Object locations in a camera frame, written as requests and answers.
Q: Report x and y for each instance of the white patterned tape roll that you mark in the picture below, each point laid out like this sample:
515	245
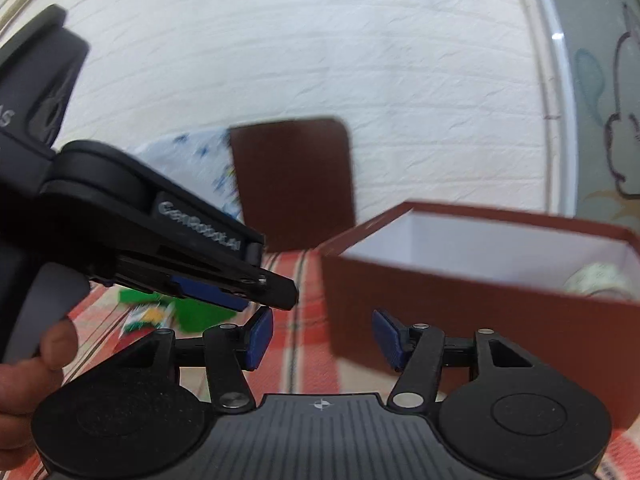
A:
597	277

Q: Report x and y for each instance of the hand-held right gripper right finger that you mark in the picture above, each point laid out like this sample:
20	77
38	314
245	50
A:
388	336

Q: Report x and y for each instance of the person's left hand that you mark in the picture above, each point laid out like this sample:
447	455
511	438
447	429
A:
57	342

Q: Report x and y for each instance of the white blue patterned bag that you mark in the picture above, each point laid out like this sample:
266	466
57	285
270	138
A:
200	160

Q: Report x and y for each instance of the colourful small packet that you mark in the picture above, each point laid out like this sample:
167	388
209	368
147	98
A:
145	321

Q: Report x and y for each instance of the brown cardboard box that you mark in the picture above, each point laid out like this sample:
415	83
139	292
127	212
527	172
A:
450	325

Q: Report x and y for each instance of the red checked tablecloth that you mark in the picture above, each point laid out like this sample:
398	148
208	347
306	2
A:
310	360

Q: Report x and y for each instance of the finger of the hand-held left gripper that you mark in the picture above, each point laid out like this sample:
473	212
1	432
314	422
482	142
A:
210	290

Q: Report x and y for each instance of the cartoon wall print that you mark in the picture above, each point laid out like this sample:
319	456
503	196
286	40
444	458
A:
617	125

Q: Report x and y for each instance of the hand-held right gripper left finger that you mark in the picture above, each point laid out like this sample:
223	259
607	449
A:
259	336

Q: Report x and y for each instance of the brown box lid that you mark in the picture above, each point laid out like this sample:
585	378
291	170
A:
292	180

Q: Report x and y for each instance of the green paper piece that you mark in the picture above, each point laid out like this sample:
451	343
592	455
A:
200	317

